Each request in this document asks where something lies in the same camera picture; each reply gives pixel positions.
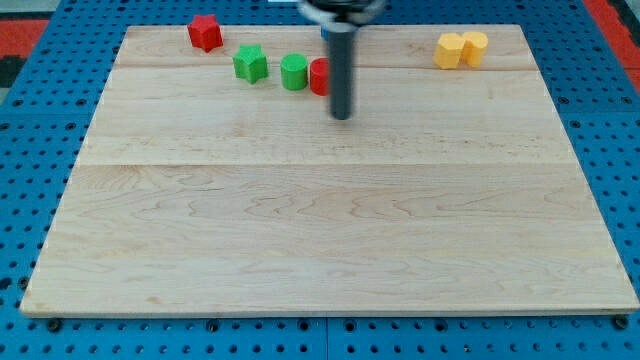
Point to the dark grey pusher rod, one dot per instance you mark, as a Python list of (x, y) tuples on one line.
[(340, 59)]

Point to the yellow hexagon block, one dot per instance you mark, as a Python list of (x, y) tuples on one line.
[(448, 50)]

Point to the yellow cylinder block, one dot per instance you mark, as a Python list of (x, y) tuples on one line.
[(475, 47)]

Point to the green cylinder block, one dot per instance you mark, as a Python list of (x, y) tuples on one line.
[(293, 68)]

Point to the light wooden board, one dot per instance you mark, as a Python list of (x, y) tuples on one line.
[(448, 193)]

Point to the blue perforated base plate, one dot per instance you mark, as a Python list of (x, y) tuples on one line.
[(49, 107)]

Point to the green star block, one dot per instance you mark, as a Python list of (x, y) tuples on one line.
[(250, 63)]

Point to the red star block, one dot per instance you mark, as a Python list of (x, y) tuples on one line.
[(205, 32)]

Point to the red cylinder block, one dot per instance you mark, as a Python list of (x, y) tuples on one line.
[(319, 76)]

